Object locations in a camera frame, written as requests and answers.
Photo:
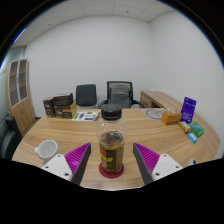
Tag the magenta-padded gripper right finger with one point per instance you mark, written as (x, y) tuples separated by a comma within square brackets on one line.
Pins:
[(163, 166)]

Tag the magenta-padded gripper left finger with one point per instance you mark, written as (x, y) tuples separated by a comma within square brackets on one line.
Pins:
[(61, 166)]

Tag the clear black-capped drink bottle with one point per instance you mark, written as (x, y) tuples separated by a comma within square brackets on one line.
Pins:
[(111, 133)]

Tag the white and grey mug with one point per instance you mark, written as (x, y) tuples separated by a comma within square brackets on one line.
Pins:
[(46, 149)]

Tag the small light blue box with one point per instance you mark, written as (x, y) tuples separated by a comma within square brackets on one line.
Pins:
[(192, 137)]

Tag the flat round red coaster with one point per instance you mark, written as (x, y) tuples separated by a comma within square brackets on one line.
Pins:
[(104, 172)]

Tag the flat yellowish box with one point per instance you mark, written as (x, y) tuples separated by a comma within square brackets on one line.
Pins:
[(184, 127)]

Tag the flat green box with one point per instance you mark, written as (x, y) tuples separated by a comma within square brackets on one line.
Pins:
[(196, 129)]

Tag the white round-print pad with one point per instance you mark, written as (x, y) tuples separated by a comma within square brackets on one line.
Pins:
[(153, 114)]

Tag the tan cardboard box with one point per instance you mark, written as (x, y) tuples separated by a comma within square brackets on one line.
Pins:
[(66, 111)]

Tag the white green purple leaflet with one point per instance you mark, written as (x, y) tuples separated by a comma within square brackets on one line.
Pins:
[(85, 116)]

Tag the black leather sofa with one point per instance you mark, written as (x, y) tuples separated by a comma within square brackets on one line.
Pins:
[(7, 140)]

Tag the upright purple box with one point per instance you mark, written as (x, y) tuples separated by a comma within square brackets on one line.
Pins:
[(188, 110)]

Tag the wooden side desk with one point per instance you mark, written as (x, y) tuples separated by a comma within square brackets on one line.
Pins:
[(156, 98)]

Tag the wooden shelf cabinet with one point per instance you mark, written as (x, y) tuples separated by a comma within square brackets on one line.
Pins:
[(20, 106)]

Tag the dark grey padded chair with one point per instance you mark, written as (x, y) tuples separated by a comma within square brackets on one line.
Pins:
[(86, 95)]

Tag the black mesh office chair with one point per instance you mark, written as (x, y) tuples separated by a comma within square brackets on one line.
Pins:
[(120, 95)]

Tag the rectangular ceiling light panel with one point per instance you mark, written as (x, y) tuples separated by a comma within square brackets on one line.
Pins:
[(19, 35)]

